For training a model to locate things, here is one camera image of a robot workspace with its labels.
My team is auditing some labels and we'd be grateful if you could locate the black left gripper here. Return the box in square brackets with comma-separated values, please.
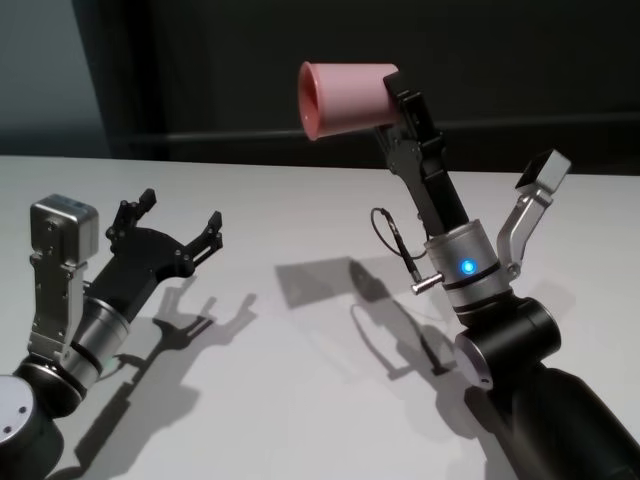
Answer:
[86, 187, 224, 322]

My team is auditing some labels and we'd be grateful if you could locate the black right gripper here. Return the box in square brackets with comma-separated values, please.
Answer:
[371, 71, 472, 239]

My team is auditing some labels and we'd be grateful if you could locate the pink plastic cup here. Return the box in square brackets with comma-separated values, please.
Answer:
[298, 61, 402, 143]

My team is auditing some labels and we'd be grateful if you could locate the thin grey horizontal bar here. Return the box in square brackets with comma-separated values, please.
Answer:
[119, 107, 640, 146]

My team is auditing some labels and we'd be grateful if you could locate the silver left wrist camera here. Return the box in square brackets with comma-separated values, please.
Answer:
[29, 193, 102, 267]

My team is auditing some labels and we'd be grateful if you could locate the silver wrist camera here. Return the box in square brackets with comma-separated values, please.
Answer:
[514, 147, 572, 194]
[29, 193, 102, 267]

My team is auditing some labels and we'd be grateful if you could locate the silver left camera bracket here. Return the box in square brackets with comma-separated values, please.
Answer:
[26, 248, 89, 367]

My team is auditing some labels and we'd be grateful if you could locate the silver camera bracket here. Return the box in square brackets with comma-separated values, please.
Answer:
[493, 187, 552, 277]
[26, 248, 89, 367]

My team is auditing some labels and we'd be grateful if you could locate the silver right camera bracket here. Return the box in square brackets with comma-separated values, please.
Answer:
[493, 187, 552, 277]

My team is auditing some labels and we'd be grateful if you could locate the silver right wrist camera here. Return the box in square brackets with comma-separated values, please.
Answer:
[514, 147, 572, 194]

